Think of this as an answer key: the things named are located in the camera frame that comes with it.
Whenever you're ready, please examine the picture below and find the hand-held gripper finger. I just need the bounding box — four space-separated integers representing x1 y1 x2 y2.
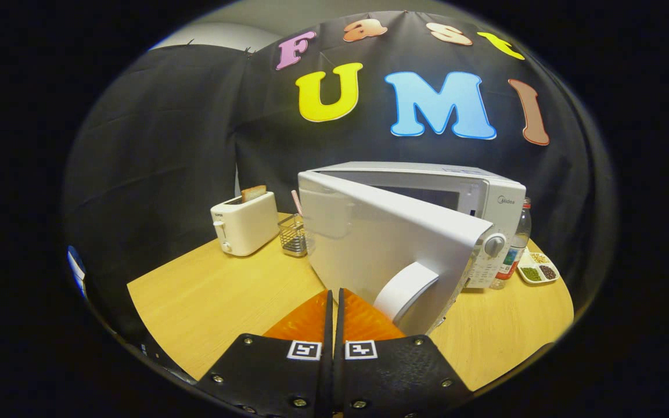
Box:
334 288 474 418
195 289 335 418

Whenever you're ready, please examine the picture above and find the white microwave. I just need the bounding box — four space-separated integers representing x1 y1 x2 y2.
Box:
298 161 527 336

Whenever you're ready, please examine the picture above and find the white toaster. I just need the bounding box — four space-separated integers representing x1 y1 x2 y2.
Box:
210 192 280 257

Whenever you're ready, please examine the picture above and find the clear bottle with red label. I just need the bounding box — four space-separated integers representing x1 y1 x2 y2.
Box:
490 197 533 290

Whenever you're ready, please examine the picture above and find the white divided dish with beans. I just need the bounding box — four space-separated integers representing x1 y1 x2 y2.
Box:
516 250 560 285

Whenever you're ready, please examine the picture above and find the metal wire basket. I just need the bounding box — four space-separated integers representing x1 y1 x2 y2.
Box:
278 213 315 258

